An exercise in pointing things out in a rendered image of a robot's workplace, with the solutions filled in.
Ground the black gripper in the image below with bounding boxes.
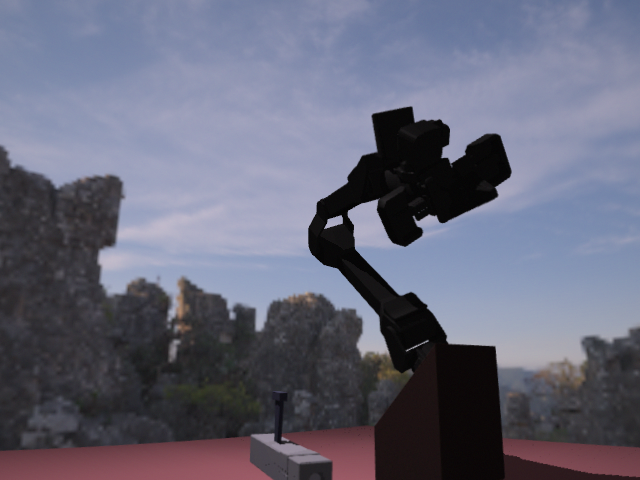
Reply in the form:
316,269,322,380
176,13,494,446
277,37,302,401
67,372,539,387
377,133,512,247

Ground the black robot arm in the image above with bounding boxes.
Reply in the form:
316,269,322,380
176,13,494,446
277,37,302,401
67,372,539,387
308,106,450,373

